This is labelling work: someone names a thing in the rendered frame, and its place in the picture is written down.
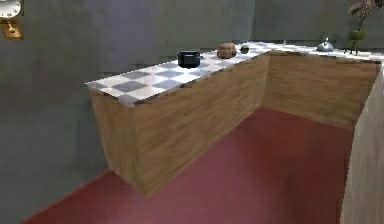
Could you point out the pale wooden cabinet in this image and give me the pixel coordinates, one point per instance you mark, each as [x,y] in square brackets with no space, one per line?
[366,160]

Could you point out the wooden counter with checkered top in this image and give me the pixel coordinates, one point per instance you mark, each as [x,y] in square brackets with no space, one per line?
[186,120]

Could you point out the brown bread loaf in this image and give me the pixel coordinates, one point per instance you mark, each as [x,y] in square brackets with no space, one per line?
[226,50]

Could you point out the white wall clock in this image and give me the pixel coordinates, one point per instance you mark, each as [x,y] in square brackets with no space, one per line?
[9,7]

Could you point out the house plant in green vase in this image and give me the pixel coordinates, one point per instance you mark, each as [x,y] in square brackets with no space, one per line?
[358,33]

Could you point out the wooden pendulum box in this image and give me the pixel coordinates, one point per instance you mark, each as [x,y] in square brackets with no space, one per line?
[11,29]

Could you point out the silver kettle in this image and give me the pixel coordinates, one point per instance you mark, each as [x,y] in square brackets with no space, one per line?
[325,46]

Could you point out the green apple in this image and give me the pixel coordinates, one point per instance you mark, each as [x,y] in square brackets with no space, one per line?
[245,49]

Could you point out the black cooking pot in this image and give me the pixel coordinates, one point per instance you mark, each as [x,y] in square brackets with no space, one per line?
[188,59]

